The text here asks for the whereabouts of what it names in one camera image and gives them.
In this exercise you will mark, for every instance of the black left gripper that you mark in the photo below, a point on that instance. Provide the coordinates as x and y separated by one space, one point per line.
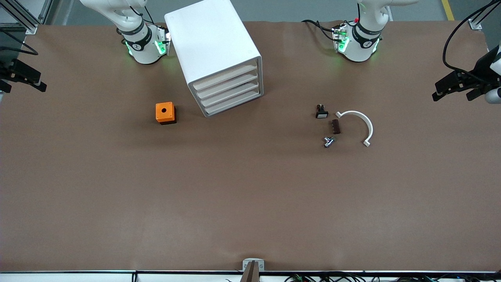
480 71

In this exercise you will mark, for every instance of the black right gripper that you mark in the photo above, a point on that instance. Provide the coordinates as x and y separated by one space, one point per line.
7 69

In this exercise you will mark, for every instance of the white cabinet drawer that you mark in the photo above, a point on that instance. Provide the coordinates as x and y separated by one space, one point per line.
226 75
228 84
230 93
233 101

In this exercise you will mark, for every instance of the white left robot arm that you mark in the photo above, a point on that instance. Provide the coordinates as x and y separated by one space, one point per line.
362 47

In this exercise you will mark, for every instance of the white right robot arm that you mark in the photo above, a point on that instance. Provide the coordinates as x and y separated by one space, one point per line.
141 47

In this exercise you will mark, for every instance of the black white-faced push button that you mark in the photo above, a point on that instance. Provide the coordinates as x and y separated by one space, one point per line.
321 114

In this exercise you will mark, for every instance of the white drawer cabinet shell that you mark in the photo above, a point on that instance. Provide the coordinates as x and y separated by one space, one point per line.
207 39

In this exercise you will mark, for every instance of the brown terminal block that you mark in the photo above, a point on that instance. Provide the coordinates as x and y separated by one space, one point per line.
335 127

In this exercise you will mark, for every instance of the silver metal fitting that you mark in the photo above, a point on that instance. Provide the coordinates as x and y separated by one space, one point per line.
328 142

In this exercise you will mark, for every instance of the orange box with hole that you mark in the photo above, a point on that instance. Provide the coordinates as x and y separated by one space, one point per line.
159 115

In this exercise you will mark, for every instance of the aluminium frame profile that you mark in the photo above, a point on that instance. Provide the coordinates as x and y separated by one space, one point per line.
31 27
474 24

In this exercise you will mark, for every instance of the white curved arc bracket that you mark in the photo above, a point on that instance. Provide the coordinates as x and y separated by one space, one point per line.
370 129

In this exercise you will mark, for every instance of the white table edge rail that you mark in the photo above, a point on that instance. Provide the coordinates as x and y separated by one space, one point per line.
78 278

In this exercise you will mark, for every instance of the grey metal mounting bracket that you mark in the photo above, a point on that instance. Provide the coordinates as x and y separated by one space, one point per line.
261 262

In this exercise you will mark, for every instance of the brown wedge post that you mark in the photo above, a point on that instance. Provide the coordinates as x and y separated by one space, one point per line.
251 274

